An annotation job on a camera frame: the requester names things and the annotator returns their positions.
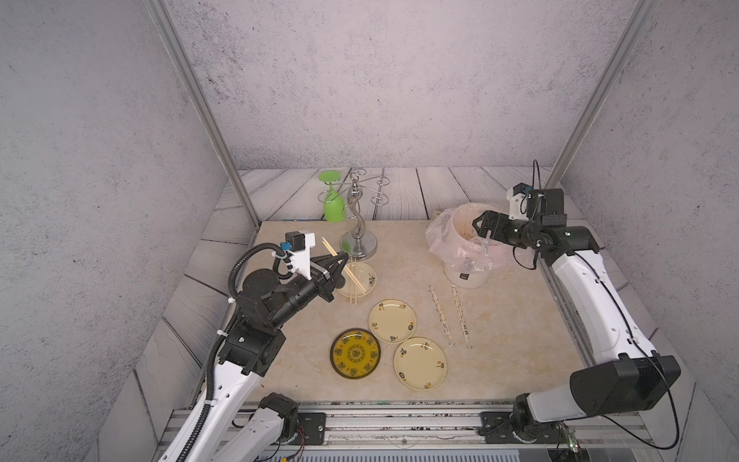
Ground cream floral plate front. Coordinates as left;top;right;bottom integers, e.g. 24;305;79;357
394;337;448;392

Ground cream floral plate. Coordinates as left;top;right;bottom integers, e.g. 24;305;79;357
368;298;418;344
394;337;448;392

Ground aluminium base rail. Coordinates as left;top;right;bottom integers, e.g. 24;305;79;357
152;403;665;462

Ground left aluminium frame post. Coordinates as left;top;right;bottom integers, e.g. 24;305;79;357
144;0;261;228

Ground cream floral plate middle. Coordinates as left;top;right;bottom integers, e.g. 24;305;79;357
368;298;418;344

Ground green plastic spoon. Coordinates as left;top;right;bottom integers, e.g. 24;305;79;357
319;171;344;223

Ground wrapped chopsticks on table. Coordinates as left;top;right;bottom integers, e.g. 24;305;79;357
451;284;473;350
428;285;455;347

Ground disposable chopsticks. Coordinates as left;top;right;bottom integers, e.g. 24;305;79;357
348;263;359;305

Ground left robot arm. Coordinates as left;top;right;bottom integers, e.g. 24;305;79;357
161;243;349;461

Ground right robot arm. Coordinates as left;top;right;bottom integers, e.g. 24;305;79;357
471;183;681;444

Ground yellow patterned plate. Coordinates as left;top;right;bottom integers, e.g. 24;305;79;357
330;328;381;379

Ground right aluminium frame post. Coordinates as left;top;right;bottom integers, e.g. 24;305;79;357
546;0;659;189

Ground cream plate with black spot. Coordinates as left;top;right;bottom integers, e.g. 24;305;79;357
338;262;377;299

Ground white bucket with pink bag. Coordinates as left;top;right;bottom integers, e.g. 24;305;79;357
425;202;514;289

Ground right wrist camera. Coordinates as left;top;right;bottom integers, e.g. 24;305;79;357
506;183;531;221

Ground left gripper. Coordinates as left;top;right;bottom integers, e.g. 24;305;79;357
264;252;346;334

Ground aluminium frame post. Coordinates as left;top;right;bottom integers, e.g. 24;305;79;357
144;0;261;228
546;0;659;189

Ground silver metal hook stand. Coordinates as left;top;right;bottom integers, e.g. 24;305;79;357
318;169;391;260

